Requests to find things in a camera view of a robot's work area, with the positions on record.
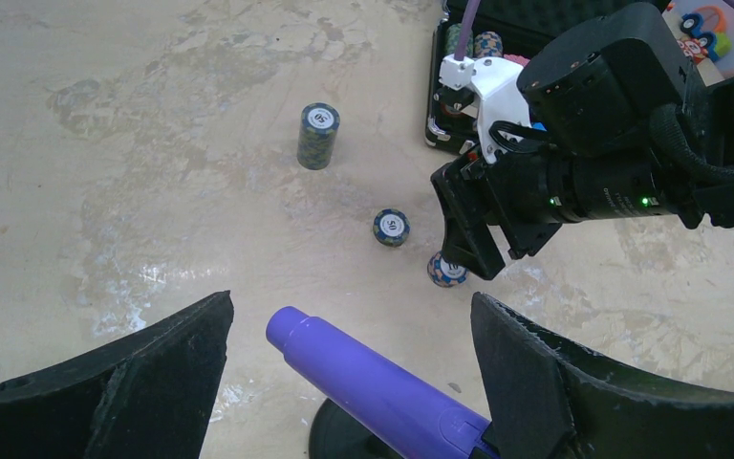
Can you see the red toy card pack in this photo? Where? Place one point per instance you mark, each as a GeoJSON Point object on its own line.
{"type": "Point", "coordinates": [692, 48]}

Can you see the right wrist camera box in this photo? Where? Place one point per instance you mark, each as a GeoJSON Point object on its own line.
{"type": "Point", "coordinates": [484, 89]}

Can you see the ten value poker chip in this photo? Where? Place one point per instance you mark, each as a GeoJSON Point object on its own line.
{"type": "Point", "coordinates": [444, 273]}

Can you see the fifty value poker chip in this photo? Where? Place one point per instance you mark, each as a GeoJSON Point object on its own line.
{"type": "Point", "coordinates": [391, 227]}

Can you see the blue and orange chip row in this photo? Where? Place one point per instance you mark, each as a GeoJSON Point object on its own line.
{"type": "Point", "coordinates": [488, 44]}

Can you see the colourful toy car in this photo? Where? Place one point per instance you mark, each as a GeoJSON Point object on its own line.
{"type": "Point", "coordinates": [708, 26]}

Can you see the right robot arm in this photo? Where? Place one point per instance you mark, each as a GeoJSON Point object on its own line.
{"type": "Point", "coordinates": [609, 119]}

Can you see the black aluminium poker case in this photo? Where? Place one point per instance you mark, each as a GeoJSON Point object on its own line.
{"type": "Point", "coordinates": [500, 13]}

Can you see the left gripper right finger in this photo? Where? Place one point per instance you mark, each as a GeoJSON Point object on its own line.
{"type": "Point", "coordinates": [551, 397]}

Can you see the purple handheld massager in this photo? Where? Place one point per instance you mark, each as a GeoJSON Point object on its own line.
{"type": "Point", "coordinates": [410, 416]}

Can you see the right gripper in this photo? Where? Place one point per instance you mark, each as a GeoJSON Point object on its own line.
{"type": "Point", "coordinates": [530, 197]}

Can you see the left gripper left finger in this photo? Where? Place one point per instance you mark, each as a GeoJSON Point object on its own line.
{"type": "Point", "coordinates": [147, 395]}

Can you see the pink playing card deck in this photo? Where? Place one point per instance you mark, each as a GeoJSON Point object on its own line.
{"type": "Point", "coordinates": [519, 59]}

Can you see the tall grey chip stack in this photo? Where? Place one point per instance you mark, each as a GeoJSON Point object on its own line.
{"type": "Point", "coordinates": [319, 124]}

